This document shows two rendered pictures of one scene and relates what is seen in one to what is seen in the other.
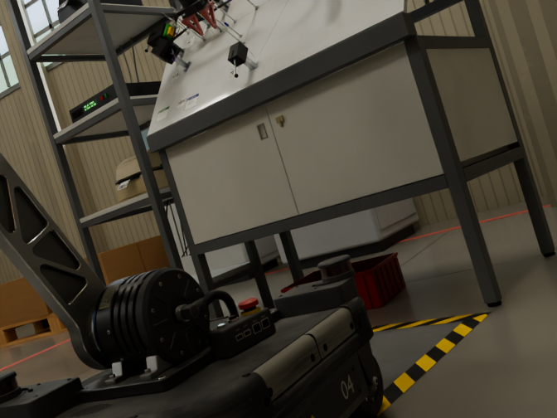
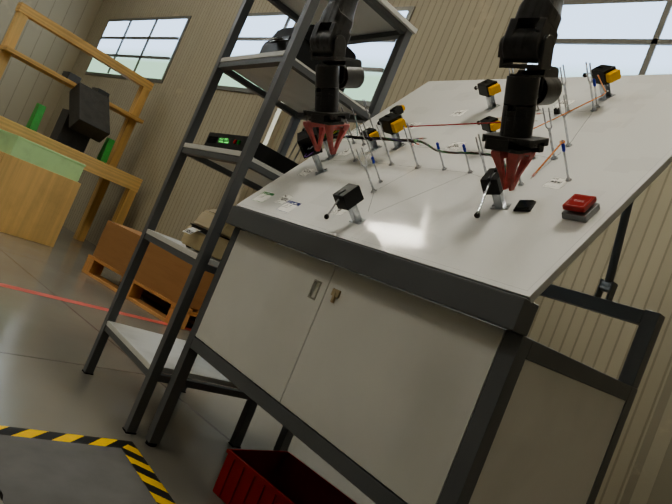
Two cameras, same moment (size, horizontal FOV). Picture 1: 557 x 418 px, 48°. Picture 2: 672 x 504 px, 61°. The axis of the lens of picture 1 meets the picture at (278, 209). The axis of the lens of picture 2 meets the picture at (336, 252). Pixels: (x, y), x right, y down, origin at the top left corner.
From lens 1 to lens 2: 0.78 m
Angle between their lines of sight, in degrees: 11
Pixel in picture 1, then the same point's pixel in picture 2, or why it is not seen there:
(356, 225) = not seen: hidden behind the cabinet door
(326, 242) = not seen: hidden behind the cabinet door
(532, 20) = not seen: outside the picture
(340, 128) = (376, 357)
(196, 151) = (257, 254)
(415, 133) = (437, 442)
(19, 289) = (127, 240)
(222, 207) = (235, 326)
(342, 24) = (462, 253)
